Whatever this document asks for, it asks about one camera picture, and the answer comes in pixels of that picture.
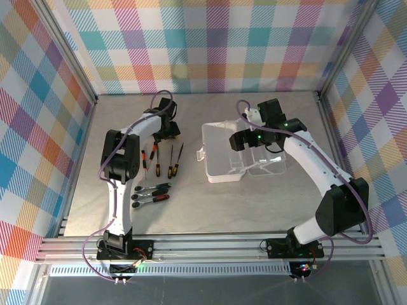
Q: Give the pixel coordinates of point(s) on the clear plastic toolbox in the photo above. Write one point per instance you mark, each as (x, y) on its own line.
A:
(219, 152)

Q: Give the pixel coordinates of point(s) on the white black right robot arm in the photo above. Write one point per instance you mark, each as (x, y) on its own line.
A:
(318, 165)

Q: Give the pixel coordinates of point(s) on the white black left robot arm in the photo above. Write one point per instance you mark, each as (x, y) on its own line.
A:
(121, 206)

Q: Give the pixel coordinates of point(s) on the aluminium table side rail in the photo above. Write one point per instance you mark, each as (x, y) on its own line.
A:
(322, 102)
(90, 120)

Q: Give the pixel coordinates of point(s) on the aluminium frame post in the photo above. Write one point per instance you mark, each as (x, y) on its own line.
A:
(345, 47)
(68, 51)

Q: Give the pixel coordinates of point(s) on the aluminium mounting rail beam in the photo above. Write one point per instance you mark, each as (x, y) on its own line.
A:
(206, 248)

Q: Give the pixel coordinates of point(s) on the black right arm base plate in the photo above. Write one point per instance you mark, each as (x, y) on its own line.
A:
(276, 248)

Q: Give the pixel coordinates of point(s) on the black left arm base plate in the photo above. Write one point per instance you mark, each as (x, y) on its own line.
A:
(149, 244)

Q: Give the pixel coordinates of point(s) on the black left connector bracket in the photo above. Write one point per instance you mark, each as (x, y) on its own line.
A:
(121, 269)

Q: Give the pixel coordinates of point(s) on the aluminium frame bar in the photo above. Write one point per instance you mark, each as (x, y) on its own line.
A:
(35, 286)
(381, 286)

